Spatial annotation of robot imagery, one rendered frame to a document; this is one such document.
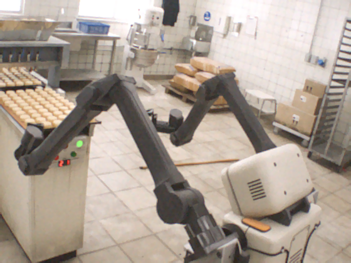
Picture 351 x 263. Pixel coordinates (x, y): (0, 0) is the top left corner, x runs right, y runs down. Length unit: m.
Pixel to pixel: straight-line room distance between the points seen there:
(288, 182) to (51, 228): 1.45
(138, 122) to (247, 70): 5.36
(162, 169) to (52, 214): 1.22
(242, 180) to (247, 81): 5.37
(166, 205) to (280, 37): 5.16
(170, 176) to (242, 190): 0.18
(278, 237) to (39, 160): 0.75
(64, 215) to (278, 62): 4.50
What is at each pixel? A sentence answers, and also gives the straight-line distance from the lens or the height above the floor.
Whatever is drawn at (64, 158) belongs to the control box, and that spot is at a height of 0.75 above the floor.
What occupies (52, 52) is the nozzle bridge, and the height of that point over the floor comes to 1.10.
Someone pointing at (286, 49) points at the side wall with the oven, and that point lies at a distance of 5.78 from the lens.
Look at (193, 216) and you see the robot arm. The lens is 0.83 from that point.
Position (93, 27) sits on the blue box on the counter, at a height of 0.97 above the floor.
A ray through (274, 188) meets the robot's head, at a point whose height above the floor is 1.20.
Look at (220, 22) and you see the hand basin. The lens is 6.56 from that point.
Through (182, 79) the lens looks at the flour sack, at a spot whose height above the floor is 0.35.
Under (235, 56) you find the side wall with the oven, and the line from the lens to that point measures 6.40.
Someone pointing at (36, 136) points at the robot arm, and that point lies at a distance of 1.24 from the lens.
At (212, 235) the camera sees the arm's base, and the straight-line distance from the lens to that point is 0.82.
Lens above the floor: 1.57
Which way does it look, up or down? 20 degrees down
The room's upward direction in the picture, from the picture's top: 11 degrees clockwise
